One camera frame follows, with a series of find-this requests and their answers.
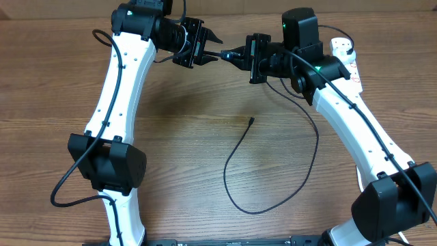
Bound blue screen smartphone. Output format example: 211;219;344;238
203;51;240;62

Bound black charger cable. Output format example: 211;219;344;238
223;24;355;215

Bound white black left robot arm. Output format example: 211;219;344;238
68;1;221;245

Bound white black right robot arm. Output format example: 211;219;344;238
222;33;436;245

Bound white charger plug adapter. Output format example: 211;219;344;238
332;47;356;65

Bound white power strip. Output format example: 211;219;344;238
330;37;363;94

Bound brown cardboard backdrop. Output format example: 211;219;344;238
1;0;436;20

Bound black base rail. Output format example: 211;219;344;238
141;235;324;246

